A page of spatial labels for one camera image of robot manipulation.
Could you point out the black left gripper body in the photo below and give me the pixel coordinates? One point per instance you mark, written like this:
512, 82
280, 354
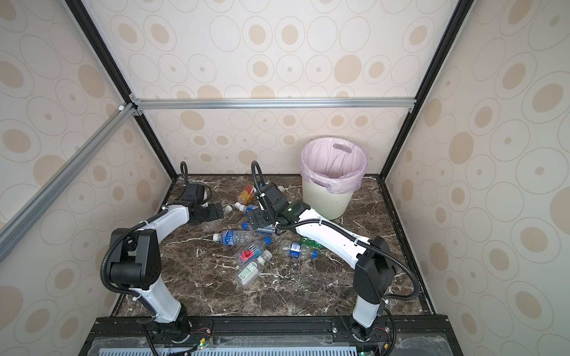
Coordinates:
208, 213

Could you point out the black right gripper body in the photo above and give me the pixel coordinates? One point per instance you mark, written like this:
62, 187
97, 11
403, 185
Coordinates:
261, 218

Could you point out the clear unlabelled bottle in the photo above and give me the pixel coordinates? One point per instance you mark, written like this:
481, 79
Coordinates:
215, 225

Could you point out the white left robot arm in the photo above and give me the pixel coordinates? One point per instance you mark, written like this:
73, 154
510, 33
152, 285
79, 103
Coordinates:
132, 265

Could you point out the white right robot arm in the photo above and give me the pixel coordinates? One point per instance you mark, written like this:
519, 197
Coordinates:
373, 271

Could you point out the white waste bin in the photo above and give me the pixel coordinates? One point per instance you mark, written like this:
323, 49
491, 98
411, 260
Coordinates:
329, 197

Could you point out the pink bin liner bag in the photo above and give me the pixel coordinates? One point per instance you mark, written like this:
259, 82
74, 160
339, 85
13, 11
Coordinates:
334, 163

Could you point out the clear bottle pale blue label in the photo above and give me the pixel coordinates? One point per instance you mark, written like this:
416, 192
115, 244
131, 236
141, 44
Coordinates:
267, 231

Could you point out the orange red label bottle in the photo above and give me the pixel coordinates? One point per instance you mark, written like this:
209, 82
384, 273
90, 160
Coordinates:
246, 196

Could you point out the green bottle yellow cap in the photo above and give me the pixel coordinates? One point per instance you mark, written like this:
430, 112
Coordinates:
308, 242

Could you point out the small crushed bottle blue cap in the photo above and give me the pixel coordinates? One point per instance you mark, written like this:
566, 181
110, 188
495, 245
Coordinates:
297, 251

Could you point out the square clear bottle white cap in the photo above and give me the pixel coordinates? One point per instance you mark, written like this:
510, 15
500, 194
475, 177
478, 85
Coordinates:
253, 269

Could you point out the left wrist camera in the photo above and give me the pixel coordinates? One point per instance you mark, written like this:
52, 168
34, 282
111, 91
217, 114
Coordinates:
194, 193

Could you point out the horizontal aluminium rail back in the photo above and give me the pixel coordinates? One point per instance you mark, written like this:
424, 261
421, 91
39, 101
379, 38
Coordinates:
287, 103

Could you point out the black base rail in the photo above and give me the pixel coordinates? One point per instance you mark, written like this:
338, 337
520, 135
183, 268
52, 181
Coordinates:
328, 335

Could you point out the aluminium rail left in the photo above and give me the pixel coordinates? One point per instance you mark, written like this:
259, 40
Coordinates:
29, 214

